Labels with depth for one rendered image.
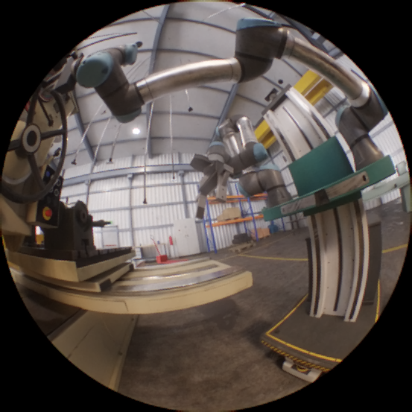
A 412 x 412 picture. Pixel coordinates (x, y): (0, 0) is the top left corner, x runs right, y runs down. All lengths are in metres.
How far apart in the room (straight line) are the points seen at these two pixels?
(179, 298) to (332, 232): 0.90
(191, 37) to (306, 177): 7.33
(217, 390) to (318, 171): 1.36
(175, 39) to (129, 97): 7.14
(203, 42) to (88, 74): 7.32
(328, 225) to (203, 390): 1.23
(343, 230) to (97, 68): 0.98
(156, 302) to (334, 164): 1.12
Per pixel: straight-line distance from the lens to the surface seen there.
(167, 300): 0.79
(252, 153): 0.53
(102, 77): 0.31
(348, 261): 0.82
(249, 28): 0.43
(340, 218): 0.77
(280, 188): 0.66
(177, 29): 7.57
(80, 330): 1.03
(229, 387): 1.09
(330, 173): 0.69
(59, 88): 0.48
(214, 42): 7.68
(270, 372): 1.13
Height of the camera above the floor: 1.02
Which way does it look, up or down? 13 degrees up
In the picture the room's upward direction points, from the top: 10 degrees counter-clockwise
